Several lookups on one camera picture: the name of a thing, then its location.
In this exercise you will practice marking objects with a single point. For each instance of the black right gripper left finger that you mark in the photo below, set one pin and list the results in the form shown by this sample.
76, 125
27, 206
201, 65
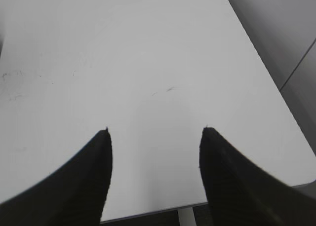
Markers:
74, 195

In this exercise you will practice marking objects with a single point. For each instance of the white table leg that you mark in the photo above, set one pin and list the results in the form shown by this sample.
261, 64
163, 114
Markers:
186, 217

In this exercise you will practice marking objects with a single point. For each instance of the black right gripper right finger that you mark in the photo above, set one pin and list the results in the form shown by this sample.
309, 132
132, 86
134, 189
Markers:
239, 193

